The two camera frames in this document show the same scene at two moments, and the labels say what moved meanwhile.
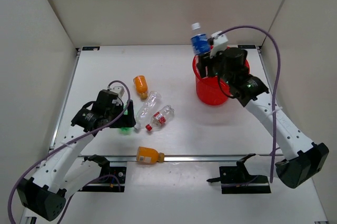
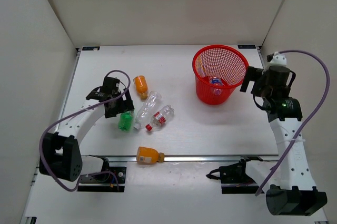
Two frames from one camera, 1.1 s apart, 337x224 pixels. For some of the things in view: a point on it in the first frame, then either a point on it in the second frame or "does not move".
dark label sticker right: [247, 47] does not move
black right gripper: [204, 61] → [254, 74]
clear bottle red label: [160, 118] does not move
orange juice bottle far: [141, 84] does not move
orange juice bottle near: [149, 155] does not move
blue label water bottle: [199, 41] → [216, 83]
